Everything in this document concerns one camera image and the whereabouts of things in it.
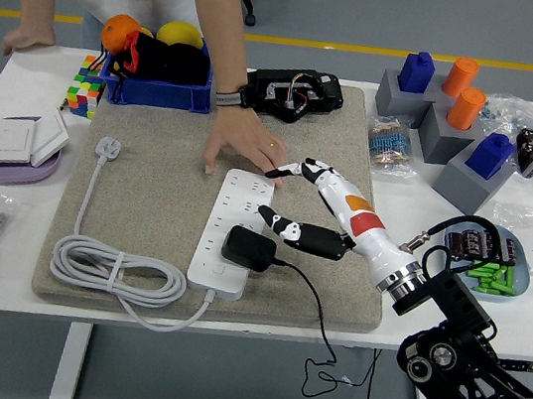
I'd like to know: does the person's left hand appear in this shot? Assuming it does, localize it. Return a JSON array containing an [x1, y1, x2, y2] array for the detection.
[[200, 100, 295, 187]]

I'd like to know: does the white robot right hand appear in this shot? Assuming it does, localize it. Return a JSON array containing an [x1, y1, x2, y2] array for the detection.
[[249, 152, 435, 296]]

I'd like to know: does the person's right hand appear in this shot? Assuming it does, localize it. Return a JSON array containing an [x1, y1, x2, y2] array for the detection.
[[0, 22, 58, 64]]

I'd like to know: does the white power strip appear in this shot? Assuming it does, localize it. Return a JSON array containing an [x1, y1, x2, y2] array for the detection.
[[184, 163, 278, 306]]

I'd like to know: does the black plug with cord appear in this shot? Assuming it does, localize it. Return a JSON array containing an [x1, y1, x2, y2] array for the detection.
[[201, 222, 398, 399]]

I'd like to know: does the grey black wristband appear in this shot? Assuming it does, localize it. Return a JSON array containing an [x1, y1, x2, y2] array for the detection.
[[212, 79, 254, 113]]

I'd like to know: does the colourful puzzle cube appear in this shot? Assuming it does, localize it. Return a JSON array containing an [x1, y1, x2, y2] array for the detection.
[[63, 53, 112, 122]]

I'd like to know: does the black open electronic device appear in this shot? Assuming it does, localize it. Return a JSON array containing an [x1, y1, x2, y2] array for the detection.
[[236, 59, 350, 132]]

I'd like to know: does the orange fruit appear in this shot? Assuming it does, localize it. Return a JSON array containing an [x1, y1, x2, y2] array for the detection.
[[98, 11, 145, 59]]

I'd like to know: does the black cloth pouch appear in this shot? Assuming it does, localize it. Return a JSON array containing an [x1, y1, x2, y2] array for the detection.
[[161, 41, 214, 89]]

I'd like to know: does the blue plastic bin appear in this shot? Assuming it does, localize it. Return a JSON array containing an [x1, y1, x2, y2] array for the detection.
[[95, 22, 223, 120]]

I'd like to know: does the grey socket block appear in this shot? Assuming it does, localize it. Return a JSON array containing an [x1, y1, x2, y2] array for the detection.
[[427, 143, 520, 225], [413, 99, 489, 172], [371, 66, 450, 134]]

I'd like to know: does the grey-brown mat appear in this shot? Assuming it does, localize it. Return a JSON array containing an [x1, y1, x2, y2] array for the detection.
[[29, 44, 416, 353]]

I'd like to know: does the bag of tan-taped resistors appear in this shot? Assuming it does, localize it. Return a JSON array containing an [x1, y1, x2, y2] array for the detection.
[[361, 110, 428, 182]]

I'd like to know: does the black pouch with red trim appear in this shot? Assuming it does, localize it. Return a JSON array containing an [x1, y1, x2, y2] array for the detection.
[[82, 23, 175, 113]]

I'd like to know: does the yellow lemon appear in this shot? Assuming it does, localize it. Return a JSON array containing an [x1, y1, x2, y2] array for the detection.
[[154, 17, 208, 53]]

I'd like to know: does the purple oval tray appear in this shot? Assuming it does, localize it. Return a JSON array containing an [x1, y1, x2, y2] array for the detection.
[[0, 111, 67, 194]]

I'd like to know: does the blue square peg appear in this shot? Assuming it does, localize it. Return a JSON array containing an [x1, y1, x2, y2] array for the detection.
[[395, 49, 440, 97], [463, 128, 519, 185]]

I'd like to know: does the light blue plate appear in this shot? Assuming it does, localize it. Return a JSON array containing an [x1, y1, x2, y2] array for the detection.
[[435, 215, 533, 307]]

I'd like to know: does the orange cylinder peg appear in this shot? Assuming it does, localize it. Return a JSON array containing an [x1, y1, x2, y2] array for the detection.
[[444, 83, 490, 136], [441, 54, 483, 102]]

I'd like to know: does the bag of blue resistors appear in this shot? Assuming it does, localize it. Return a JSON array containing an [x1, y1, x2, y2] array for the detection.
[[474, 89, 533, 148]]

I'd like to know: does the white wall switch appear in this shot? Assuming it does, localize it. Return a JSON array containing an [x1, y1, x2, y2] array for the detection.
[[0, 114, 40, 171], [28, 104, 76, 174]]

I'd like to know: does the grey power cord with plug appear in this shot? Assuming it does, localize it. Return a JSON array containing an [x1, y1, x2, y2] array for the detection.
[[42, 129, 237, 340]]

